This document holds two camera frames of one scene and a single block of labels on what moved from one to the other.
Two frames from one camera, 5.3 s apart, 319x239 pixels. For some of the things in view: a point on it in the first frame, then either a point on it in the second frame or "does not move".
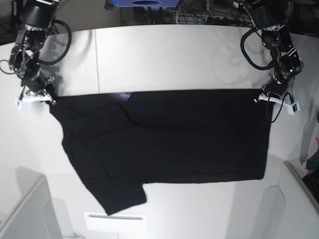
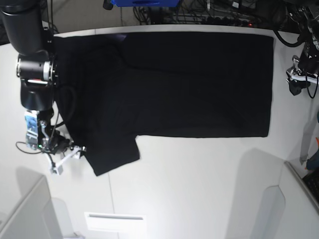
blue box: x=146 y=3 does not move
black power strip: x=226 y=21 does not move
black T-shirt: x=118 y=142 → x=116 y=87
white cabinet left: x=36 y=219 does not move
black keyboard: x=312 y=180 does not move
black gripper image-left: x=33 y=80 → x=56 y=142
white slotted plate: x=117 y=222 does not move
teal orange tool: x=313 y=163 does not move
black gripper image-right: x=277 y=85 → x=308 y=62
